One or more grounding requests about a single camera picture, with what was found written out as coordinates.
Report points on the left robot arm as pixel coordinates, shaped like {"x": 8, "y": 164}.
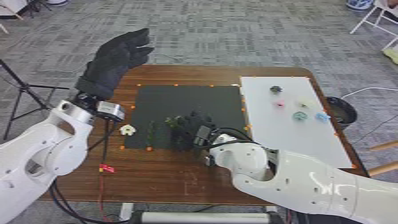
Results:
{"x": 42, "y": 150}

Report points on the dark flower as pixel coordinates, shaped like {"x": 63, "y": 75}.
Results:
{"x": 276, "y": 89}

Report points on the black tripod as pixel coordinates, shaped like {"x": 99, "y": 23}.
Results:
{"x": 26, "y": 88}

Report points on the pink flower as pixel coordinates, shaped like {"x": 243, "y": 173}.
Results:
{"x": 278, "y": 104}

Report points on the black round bin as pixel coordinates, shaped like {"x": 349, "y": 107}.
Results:
{"x": 347, "y": 113}

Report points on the teal flower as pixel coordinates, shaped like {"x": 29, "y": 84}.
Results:
{"x": 301, "y": 116}

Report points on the dark mat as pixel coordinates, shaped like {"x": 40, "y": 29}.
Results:
{"x": 179, "y": 100}

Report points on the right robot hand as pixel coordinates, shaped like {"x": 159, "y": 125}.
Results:
{"x": 189, "y": 131}

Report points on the blue and white vase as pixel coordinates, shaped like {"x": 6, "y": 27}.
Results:
{"x": 358, "y": 4}

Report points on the cream flower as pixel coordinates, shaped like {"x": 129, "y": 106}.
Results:
{"x": 307, "y": 101}

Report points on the green sprig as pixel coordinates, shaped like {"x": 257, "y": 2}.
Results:
{"x": 173, "y": 122}
{"x": 152, "y": 133}

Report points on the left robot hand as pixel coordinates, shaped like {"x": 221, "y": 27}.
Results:
{"x": 113, "y": 63}

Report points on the white chair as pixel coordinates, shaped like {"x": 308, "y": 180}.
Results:
{"x": 363, "y": 20}

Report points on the white sheet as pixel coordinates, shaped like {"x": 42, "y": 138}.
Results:
{"x": 285, "y": 140}

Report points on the pale grey bar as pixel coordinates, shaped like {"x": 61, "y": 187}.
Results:
{"x": 202, "y": 218}

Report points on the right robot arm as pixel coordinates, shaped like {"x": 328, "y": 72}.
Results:
{"x": 296, "y": 180}

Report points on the white flower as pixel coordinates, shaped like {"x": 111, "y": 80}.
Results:
{"x": 127, "y": 130}

